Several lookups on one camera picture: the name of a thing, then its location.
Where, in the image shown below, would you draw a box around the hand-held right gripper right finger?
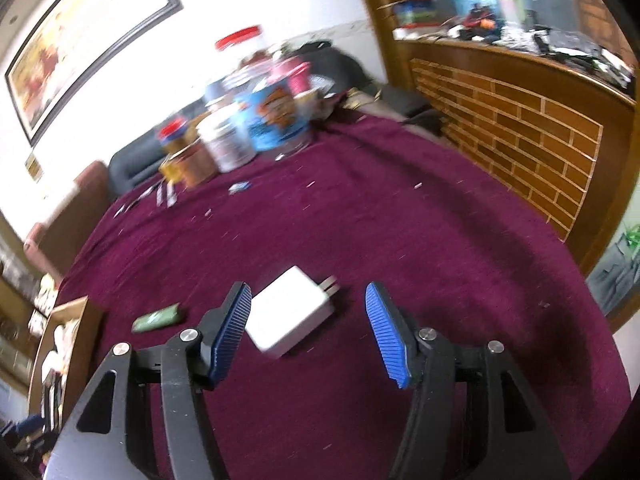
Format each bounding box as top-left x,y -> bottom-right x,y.
365,281 -> 571,480

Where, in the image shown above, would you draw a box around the dark cloth bag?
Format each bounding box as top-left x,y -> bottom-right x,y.
285,42 -> 381,101

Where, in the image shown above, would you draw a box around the yellow jar with red lid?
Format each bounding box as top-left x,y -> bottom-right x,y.
158,117 -> 193,183

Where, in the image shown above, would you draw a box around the pink cup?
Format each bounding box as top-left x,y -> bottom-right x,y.
272,60 -> 311,96

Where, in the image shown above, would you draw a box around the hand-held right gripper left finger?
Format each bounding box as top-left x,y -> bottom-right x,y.
42,281 -> 253,480

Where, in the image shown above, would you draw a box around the black sofa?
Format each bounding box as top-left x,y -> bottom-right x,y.
107,100 -> 211,198

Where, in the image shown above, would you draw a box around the large clear jar red lid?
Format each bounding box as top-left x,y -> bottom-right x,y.
215,25 -> 273,91

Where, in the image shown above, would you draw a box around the green white printed board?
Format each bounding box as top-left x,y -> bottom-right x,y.
587,220 -> 640,316

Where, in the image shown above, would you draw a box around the blue labelled jar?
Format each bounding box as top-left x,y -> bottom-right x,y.
235,82 -> 313,153

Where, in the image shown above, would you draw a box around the silvery sachets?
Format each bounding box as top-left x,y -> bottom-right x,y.
115,185 -> 178,218

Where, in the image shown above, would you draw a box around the beige paper cup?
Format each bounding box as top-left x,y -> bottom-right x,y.
295,87 -> 326,121

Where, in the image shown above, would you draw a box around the white plastic bottle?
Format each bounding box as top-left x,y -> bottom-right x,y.
197,102 -> 257,173

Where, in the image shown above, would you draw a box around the white charger plug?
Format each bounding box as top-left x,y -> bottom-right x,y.
244,265 -> 342,359

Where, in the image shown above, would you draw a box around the framed painting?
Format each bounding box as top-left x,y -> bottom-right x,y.
4,0 -> 185,147

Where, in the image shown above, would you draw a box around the brown chair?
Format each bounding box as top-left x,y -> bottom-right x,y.
22,160 -> 111,286

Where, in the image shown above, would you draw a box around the wooden box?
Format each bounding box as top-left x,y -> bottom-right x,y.
27,296 -> 106,441

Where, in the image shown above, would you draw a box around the small green block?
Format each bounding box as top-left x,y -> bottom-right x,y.
131,304 -> 185,334

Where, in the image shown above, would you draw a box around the maroon tablecloth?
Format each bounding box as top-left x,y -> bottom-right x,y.
47,105 -> 631,480

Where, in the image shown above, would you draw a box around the pile of assorted clutter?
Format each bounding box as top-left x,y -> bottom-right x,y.
390,0 -> 636,91

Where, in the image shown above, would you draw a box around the wooden brick-pattern partition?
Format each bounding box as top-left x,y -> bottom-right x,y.
350,0 -> 640,321

